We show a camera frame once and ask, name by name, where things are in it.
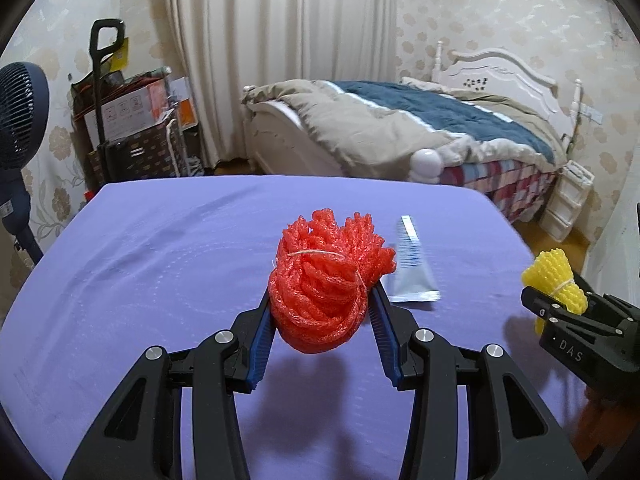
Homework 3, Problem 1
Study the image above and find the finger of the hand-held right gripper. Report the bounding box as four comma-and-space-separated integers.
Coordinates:
570, 271, 626, 311
520, 285, 576, 328

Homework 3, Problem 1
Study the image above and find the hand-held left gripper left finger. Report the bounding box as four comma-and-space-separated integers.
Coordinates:
62, 280, 281, 480

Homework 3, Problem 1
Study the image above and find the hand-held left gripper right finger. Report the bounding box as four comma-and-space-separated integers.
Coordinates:
367, 280, 588, 480

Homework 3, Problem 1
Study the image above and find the yellow foam net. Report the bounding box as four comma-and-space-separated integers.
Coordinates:
521, 248, 590, 336

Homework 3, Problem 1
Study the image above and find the orange-red foam net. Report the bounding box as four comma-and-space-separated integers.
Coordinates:
267, 211, 397, 355

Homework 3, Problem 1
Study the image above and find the teal and white tube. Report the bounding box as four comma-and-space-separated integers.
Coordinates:
387, 216, 442, 305

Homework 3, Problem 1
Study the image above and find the white plastic drawer unit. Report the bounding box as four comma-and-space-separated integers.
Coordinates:
537, 160, 596, 241

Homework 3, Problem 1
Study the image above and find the plaid bed sheet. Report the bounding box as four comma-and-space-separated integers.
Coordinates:
440, 157, 558, 223

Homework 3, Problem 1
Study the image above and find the beige and teal quilt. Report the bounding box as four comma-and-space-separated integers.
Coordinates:
242, 77, 568, 171

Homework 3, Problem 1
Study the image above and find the black hand truck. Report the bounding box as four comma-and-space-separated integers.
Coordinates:
90, 19, 131, 183

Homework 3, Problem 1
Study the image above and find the small orange and white box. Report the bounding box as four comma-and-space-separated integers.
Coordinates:
167, 77, 200, 130

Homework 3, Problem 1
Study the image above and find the white and orange cardboard box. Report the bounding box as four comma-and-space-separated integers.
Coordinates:
75, 77, 170, 143

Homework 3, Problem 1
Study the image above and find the yellow paper tag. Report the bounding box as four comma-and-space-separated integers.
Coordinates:
111, 37, 131, 72

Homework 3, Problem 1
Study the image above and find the cream curtain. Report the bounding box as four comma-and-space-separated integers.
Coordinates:
162, 0, 401, 171

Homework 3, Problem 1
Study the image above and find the dark blue standing fan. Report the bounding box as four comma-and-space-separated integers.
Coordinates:
0, 62, 51, 266

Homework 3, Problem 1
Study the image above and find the white bed frame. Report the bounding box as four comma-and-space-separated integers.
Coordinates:
242, 40, 585, 186

